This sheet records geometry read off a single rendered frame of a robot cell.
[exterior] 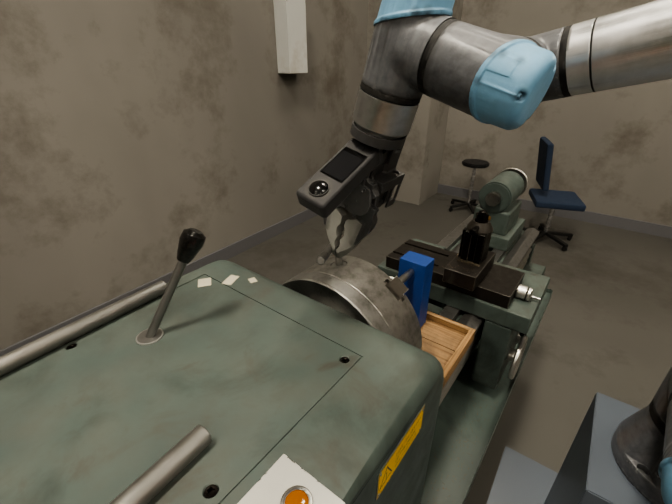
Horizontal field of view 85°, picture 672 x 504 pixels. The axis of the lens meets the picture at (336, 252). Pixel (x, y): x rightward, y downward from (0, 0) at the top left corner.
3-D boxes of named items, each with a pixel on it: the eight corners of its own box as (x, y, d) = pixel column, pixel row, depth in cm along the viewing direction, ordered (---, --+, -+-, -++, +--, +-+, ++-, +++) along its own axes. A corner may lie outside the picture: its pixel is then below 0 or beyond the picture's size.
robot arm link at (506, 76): (579, 51, 37) (482, 21, 42) (548, 49, 29) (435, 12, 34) (536, 127, 42) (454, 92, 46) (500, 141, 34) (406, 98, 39)
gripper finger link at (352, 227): (368, 254, 61) (384, 209, 56) (347, 269, 57) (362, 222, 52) (353, 245, 62) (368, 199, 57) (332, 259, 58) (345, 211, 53)
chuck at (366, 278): (404, 427, 73) (397, 290, 61) (292, 372, 92) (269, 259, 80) (424, 398, 80) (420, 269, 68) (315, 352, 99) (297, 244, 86)
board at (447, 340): (430, 408, 87) (432, 396, 85) (315, 344, 107) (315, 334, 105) (473, 340, 108) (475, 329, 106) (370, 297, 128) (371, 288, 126)
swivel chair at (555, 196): (576, 237, 371) (608, 142, 327) (568, 257, 334) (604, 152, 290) (518, 224, 401) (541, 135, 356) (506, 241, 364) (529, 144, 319)
